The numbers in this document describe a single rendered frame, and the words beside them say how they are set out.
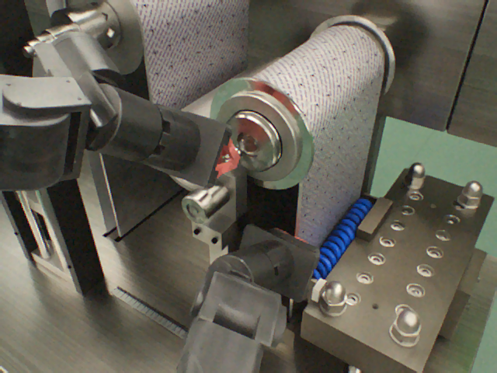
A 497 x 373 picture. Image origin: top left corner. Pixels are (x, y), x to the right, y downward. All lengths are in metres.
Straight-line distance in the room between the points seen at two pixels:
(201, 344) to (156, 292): 0.46
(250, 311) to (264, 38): 0.60
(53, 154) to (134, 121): 0.07
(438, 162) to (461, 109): 2.09
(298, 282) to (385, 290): 0.16
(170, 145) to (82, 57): 0.11
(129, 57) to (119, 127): 0.29
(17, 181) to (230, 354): 0.21
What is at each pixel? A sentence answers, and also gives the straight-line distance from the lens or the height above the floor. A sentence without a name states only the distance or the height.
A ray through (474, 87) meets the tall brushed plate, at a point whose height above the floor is 1.23.
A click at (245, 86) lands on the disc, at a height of 1.31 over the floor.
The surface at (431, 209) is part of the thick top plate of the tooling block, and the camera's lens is 0.85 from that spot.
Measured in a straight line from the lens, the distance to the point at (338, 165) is 0.67.
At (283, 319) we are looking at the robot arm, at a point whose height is 1.18.
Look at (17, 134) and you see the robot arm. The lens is 0.37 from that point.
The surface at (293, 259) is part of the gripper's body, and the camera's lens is 0.58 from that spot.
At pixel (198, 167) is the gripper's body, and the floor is 1.28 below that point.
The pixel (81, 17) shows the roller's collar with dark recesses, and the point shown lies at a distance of 0.64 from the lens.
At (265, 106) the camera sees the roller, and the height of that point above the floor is 1.30.
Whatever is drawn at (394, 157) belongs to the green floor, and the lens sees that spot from 2.86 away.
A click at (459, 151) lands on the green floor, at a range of 3.04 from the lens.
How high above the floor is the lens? 1.55
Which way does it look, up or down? 39 degrees down
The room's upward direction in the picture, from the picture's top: straight up
